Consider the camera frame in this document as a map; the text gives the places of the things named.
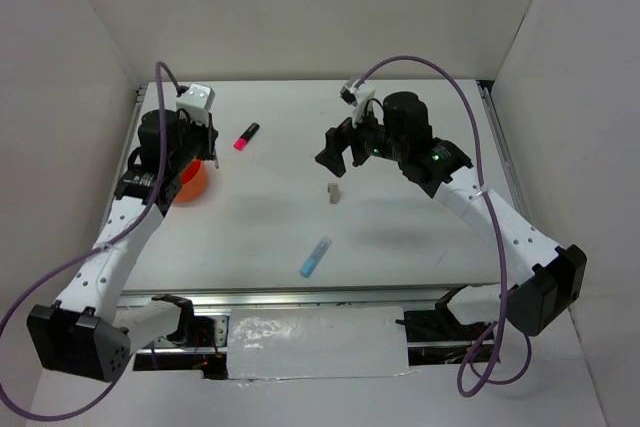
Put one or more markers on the light blue highlighter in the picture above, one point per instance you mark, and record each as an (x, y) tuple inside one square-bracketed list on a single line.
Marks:
[(315, 257)]

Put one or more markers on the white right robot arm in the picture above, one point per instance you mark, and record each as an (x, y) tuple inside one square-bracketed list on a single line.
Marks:
[(543, 278)]

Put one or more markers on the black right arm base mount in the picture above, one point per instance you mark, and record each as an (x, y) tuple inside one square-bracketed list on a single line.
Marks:
[(427, 320)]

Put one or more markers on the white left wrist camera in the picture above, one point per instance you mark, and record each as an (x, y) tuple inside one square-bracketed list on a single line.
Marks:
[(197, 102)]

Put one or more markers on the pink highlighter black cap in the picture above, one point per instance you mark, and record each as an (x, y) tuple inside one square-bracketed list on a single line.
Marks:
[(242, 141)]

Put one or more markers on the orange round organizer container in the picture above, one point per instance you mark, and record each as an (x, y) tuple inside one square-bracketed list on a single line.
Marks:
[(194, 182)]

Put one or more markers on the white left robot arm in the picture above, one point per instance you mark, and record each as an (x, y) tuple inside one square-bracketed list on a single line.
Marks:
[(80, 333)]

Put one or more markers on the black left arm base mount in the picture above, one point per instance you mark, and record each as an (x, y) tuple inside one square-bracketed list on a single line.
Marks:
[(189, 329)]

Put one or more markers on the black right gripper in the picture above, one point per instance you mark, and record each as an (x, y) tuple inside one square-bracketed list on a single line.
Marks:
[(338, 139)]

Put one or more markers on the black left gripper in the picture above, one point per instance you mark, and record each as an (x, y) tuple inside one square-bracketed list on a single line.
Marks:
[(208, 134)]

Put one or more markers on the aluminium right side rail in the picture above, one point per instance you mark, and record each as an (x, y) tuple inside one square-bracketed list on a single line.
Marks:
[(485, 88)]

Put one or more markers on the white and yellow eraser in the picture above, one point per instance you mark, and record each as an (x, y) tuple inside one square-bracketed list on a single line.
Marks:
[(334, 193)]

